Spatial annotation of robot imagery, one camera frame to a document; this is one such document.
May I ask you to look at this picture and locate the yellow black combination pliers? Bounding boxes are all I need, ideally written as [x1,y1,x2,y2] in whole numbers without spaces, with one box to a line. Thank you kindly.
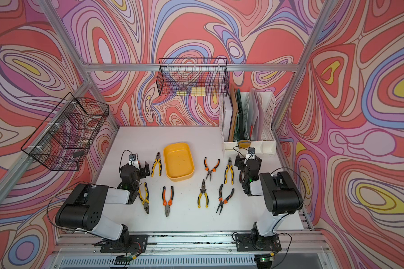
[224,158,234,184]

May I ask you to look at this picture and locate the orange long nose pliers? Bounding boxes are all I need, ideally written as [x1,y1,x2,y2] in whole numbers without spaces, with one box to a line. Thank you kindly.
[203,157,221,182]

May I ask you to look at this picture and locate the orange black pliers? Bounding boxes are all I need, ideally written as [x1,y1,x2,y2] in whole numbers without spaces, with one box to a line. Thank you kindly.
[162,186,174,217]

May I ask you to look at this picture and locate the yellow long nose pliers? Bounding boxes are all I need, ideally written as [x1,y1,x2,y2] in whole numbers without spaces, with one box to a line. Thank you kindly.
[198,179,209,208]

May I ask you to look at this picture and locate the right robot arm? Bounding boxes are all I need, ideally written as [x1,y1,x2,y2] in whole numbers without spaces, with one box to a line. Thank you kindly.
[233,154,304,253]

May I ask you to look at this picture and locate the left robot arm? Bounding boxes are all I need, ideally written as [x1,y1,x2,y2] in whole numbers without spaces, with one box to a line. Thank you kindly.
[55,163,150,256]

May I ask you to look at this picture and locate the yellow plastic storage box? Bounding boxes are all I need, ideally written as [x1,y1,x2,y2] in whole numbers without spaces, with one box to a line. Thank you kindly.
[163,142,195,182]

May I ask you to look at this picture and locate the yellow leather wallet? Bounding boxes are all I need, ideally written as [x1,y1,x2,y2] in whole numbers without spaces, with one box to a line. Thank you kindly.
[237,140,251,149]

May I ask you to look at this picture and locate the pink folder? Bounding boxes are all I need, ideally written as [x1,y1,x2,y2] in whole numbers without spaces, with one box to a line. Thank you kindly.
[249,89,261,141]

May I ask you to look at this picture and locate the white desk organizer file rack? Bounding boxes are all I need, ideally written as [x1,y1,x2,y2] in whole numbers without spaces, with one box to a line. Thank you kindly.
[219,89,277,155]

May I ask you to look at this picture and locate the yellow sticky notes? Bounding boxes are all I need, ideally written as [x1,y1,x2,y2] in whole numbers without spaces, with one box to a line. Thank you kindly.
[176,86,206,97]

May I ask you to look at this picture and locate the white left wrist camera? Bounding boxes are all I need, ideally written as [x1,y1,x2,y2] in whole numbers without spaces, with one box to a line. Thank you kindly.
[128,153,140,169]

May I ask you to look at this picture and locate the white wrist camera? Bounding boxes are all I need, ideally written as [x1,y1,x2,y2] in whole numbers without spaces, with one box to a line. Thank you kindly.
[245,147,256,161]
[128,153,140,169]

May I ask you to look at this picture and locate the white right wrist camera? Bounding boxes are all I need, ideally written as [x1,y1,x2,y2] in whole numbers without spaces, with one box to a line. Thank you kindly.
[245,147,256,161]

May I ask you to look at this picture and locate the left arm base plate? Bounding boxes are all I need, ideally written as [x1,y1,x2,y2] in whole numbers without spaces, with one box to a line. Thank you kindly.
[100,234,148,254]

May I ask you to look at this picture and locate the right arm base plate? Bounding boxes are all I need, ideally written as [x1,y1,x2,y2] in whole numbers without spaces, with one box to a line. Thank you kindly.
[232,233,282,253]

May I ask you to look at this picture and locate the black wire basket left wall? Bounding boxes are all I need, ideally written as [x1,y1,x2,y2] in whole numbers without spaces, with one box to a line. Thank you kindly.
[21,93,110,171]

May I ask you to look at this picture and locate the black wire basket wall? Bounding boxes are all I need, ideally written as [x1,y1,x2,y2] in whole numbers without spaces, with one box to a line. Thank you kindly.
[21,93,110,171]
[156,57,230,96]

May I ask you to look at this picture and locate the black wire basket back wall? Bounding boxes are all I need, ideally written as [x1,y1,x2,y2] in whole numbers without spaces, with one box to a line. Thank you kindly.
[156,57,230,96]

